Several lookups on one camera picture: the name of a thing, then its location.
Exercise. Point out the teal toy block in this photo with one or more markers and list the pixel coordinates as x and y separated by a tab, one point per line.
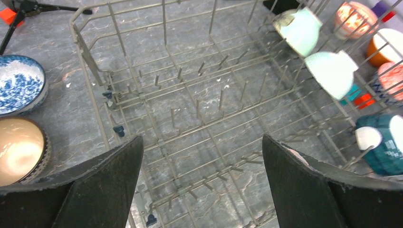
353	93

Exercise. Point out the light green ribbed bowl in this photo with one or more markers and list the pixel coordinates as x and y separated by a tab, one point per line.
334	72

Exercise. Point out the pale green bowl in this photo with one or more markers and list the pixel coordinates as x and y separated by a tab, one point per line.
299	28

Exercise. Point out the dark brown banded bowl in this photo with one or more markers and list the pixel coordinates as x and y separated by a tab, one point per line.
25	150

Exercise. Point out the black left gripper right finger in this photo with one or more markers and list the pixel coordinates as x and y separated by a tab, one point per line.
308	193

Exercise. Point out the white bowl orange pattern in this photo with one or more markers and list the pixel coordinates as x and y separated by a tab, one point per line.
353	20

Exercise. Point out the white blue rimmed bowl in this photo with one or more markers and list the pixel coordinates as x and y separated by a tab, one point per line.
23	85

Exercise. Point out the purple red toy block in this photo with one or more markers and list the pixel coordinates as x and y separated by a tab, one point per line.
380	8

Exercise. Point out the blue white patterned bowl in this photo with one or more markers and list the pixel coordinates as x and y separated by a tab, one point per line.
387	82

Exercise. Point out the teal bowl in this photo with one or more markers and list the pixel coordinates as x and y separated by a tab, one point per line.
382	136

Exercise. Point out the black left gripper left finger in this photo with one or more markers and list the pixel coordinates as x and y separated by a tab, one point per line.
97	193

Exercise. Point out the black microphone tripod stand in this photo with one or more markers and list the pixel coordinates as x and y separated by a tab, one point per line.
22	9

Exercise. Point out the grey wire dish rack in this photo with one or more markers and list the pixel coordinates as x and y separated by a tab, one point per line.
202	81

